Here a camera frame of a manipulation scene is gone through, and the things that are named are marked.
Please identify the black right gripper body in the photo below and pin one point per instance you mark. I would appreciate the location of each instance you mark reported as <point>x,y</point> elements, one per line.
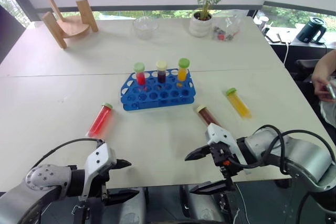
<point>220,155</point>

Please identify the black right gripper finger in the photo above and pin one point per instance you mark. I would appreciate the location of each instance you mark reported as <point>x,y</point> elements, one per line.
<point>210,187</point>
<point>199,153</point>

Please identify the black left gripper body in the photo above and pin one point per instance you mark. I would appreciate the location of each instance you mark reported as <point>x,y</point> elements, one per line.
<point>99,191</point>

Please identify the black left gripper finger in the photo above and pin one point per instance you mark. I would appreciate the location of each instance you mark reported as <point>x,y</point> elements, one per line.
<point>123,195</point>
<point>123,163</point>

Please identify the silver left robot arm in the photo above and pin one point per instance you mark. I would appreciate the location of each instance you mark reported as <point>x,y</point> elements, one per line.
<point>42,179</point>

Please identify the bystander's bare forearm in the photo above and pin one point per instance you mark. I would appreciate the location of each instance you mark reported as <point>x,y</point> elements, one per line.
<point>326,64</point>

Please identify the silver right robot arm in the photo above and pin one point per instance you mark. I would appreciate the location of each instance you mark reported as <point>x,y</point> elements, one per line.
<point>304,153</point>

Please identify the brown tube cream cap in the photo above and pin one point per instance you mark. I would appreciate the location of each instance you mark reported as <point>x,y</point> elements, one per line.
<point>207,116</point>

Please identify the red tube green cap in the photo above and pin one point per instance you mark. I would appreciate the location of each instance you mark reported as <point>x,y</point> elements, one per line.
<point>140,75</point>
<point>101,120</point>

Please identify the yellow tube green cap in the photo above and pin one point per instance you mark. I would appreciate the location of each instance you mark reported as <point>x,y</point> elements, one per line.
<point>239,104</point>

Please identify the blue test tube rack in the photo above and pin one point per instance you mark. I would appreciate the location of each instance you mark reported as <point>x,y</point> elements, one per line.
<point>160,95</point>

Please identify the orange tube green cap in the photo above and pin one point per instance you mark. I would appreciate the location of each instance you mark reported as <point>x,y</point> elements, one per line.
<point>182,73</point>

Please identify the dark purple tube cream cap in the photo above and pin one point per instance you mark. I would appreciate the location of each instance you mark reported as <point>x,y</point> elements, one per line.
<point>161,73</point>

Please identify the bystander's bare hand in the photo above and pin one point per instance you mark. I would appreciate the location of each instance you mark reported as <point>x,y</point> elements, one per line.
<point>320,85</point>

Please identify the white cloth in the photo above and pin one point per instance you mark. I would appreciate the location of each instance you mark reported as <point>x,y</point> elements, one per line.
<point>329,113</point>

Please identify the black office chair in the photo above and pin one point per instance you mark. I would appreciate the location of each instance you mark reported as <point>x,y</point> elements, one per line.
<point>304,68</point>

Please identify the clear bag of small parts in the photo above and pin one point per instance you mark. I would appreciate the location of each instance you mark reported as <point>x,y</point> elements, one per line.
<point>225,33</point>

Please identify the green palm in white pot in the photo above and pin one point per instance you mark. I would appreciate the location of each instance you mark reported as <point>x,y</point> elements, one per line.
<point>200,26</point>

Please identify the silver phone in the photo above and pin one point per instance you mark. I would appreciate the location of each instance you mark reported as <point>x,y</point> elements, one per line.
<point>331,90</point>

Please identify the clear glass bowl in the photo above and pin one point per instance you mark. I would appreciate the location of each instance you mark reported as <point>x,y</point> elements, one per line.
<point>145,28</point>

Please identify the white cup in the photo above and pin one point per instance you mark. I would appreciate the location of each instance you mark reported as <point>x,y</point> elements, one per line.
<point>263,22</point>

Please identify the wooden stand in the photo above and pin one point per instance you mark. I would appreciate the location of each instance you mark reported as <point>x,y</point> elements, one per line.
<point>72,26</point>

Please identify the dark green electric kettle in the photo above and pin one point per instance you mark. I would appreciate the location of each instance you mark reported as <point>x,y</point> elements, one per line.
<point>311,31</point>

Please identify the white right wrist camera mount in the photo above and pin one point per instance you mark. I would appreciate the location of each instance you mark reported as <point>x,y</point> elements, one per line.
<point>223,136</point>

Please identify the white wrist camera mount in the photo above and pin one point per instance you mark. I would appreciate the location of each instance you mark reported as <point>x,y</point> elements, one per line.
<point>223,136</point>
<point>101,157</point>

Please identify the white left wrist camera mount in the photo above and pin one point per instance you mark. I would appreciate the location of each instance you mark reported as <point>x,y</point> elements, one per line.
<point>101,157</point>

